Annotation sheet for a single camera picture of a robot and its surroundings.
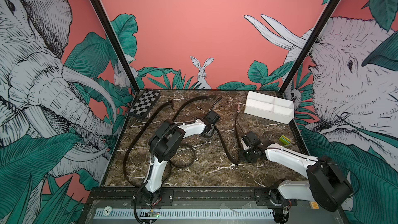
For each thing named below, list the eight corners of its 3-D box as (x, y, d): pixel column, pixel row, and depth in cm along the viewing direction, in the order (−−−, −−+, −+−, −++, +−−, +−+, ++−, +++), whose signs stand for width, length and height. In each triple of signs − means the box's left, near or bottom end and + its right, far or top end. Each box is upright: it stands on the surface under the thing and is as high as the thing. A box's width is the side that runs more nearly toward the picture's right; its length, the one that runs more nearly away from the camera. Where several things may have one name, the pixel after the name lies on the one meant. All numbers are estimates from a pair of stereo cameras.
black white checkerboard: (129, 114, 106) (127, 112, 104) (147, 91, 121) (146, 88, 119) (144, 119, 104) (142, 116, 102) (161, 94, 119) (160, 92, 117)
